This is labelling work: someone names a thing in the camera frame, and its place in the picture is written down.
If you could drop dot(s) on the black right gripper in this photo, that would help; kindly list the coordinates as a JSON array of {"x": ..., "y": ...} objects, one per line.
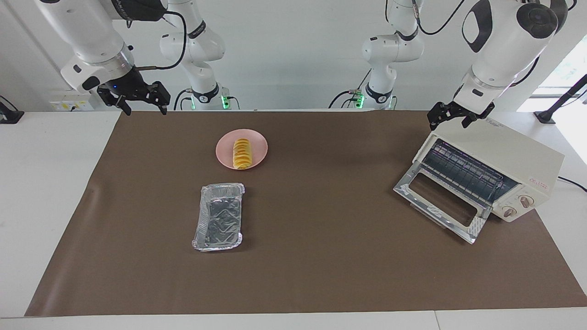
[{"x": 128, "y": 85}]

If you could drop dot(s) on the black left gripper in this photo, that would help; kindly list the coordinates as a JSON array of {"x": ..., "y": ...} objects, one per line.
[{"x": 458, "y": 109}]

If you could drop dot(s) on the yellow twisted bread roll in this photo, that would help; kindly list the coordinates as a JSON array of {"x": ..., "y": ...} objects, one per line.
[{"x": 242, "y": 153}]

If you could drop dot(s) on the aluminium foil tray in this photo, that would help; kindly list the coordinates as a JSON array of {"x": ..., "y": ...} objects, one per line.
[{"x": 219, "y": 217}]

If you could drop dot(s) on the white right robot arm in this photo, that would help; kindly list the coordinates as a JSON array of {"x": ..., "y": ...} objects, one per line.
[{"x": 91, "y": 32}]

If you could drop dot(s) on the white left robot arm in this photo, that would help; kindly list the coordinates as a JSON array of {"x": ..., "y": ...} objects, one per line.
[{"x": 500, "y": 50}]

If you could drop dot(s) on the metal oven rack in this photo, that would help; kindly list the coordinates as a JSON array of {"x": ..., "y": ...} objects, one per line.
[{"x": 463, "y": 172}]

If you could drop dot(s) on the cream toaster oven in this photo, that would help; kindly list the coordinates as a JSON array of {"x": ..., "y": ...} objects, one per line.
[{"x": 513, "y": 153}]

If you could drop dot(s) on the glass oven door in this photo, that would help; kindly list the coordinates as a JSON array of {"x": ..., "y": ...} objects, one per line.
[{"x": 438, "y": 208}]

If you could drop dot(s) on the beige oven knob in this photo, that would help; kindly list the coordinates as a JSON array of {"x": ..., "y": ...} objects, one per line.
[
  {"x": 526, "y": 200},
  {"x": 510, "y": 211}
]

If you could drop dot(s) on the pink round plate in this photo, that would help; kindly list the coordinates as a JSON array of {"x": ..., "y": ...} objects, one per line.
[{"x": 224, "y": 153}]

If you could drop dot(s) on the brown table mat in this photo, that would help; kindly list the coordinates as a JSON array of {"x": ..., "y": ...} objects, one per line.
[{"x": 321, "y": 256}]

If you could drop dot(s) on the white wall socket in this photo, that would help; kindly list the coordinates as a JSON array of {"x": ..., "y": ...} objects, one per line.
[{"x": 69, "y": 101}]

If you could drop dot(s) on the black camera stand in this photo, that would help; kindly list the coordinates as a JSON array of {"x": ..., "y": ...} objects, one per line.
[{"x": 562, "y": 101}]

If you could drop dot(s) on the black clamp mount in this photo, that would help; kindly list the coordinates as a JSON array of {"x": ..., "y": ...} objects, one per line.
[{"x": 9, "y": 114}]

